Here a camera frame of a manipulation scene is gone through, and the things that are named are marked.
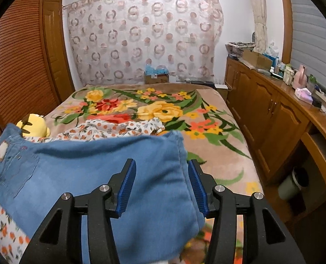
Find yellow plush toy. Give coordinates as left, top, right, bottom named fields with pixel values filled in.
left=16, top=113, right=51, bottom=138

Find stack of magazines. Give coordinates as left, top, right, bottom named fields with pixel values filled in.
left=225, top=42, right=255, bottom=60

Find pink bottle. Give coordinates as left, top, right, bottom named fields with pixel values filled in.
left=294, top=64, right=308, bottom=88

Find beige lace curtain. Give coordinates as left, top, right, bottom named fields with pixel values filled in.
left=247, top=0, right=268, bottom=53

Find pink tissue pack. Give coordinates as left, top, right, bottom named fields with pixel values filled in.
left=294, top=87, right=313, bottom=104

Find blue denim pants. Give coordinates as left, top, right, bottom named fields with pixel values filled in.
left=0, top=123, right=206, bottom=264

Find white orange-print sheet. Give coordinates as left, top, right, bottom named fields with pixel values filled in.
left=0, top=117, right=166, bottom=264

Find blue tissue pack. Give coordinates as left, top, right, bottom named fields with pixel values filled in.
left=263, top=42, right=280, bottom=66

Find floral plush blanket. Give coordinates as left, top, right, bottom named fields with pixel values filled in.
left=46, top=84, right=265, bottom=264

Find sheer circle-pattern curtain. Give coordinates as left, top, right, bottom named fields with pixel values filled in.
left=67, top=0, right=224, bottom=84

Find wooden window frame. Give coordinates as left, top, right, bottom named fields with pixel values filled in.
left=278, top=0, right=293, bottom=64

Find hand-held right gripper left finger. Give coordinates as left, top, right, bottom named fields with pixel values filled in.
left=19, top=158, right=137, bottom=264

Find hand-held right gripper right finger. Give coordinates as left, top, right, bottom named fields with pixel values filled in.
left=188, top=159, right=306, bottom=264

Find green cup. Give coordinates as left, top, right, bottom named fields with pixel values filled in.
left=278, top=168, right=309, bottom=200

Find blue plastic bag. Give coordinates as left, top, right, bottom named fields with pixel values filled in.
left=145, top=64, right=167, bottom=75

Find long wooden cabinet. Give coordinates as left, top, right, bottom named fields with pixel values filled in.
left=225, top=56, right=326, bottom=223

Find grey window blind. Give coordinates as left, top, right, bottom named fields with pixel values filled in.
left=287, top=0, right=326, bottom=99

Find wooden panel door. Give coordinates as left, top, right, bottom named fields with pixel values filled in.
left=43, top=0, right=75, bottom=102

